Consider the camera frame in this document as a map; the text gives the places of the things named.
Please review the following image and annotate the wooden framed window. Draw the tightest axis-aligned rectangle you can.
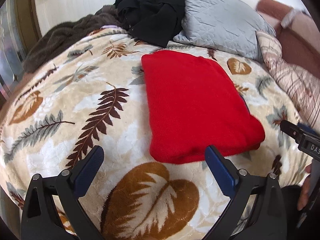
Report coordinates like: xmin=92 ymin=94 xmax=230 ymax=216
xmin=1 ymin=0 xmax=41 ymax=100

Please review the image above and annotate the red and blue knit sweater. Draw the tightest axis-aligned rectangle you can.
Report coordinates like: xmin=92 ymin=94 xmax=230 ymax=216
xmin=141 ymin=50 xmax=265 ymax=164

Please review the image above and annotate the brown upholstered headboard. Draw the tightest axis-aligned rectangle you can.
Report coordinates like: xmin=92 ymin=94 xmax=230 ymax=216
xmin=256 ymin=0 xmax=319 ymax=77

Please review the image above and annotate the dark brown fleece blanket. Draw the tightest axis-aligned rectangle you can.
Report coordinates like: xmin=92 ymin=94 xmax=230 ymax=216
xmin=22 ymin=5 xmax=121 ymax=73

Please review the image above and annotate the person's right hand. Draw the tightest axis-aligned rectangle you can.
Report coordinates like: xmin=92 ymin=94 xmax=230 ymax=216
xmin=297 ymin=164 xmax=312 ymax=211

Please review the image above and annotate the black garment pile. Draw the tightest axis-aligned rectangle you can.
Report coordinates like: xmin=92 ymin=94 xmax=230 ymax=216
xmin=114 ymin=0 xmax=185 ymax=48

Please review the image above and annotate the beige patterned pillow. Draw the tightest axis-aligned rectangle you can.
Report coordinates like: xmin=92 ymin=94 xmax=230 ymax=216
xmin=256 ymin=31 xmax=319 ymax=132

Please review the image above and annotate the grey quilted pillow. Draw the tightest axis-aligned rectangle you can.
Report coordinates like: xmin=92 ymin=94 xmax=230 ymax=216
xmin=173 ymin=0 xmax=276 ymax=61

